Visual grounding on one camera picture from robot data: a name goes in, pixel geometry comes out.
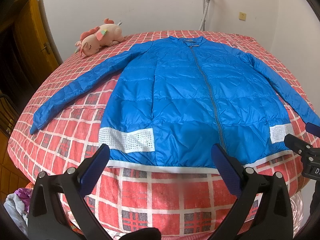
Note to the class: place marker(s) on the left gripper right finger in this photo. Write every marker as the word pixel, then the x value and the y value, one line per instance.
pixel 274 218

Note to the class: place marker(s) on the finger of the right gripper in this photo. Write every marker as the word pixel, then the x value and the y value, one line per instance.
pixel 313 129
pixel 296 145

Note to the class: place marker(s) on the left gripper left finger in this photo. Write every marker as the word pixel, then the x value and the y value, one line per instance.
pixel 47 219

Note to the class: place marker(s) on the blue puffer jacket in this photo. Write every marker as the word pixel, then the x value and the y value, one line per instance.
pixel 177 97

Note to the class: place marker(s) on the pile of clothes on floor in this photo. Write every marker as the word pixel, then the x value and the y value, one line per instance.
pixel 17 206

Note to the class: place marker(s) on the brown wooden door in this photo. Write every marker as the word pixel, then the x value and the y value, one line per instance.
pixel 31 40

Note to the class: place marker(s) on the pink unicorn plush toy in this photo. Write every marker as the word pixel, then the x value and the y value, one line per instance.
pixel 106 35

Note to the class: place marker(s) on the yellow wall socket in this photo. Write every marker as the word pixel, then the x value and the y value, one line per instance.
pixel 242 16

